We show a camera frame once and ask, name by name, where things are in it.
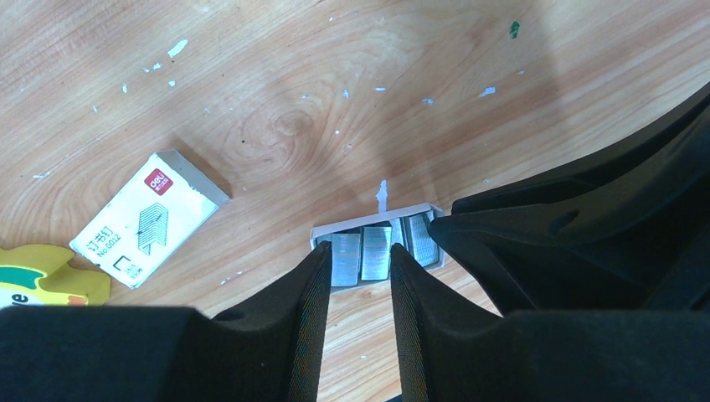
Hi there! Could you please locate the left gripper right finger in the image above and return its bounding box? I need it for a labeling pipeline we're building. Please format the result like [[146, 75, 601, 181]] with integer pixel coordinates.
[[391, 245, 709, 401]]

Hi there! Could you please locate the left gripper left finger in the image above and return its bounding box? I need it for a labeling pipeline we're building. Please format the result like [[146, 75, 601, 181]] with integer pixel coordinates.
[[1, 242, 332, 401]]

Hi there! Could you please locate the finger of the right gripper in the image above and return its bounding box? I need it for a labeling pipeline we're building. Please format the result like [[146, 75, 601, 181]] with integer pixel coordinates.
[[430, 87, 709, 314]]

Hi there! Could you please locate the white staple box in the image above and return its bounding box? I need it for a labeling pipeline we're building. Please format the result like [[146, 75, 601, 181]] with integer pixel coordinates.
[[69, 151, 229, 289]]

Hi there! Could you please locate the yellow owl toy block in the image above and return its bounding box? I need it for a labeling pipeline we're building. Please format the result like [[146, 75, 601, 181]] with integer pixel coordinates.
[[1, 244, 111, 308]]

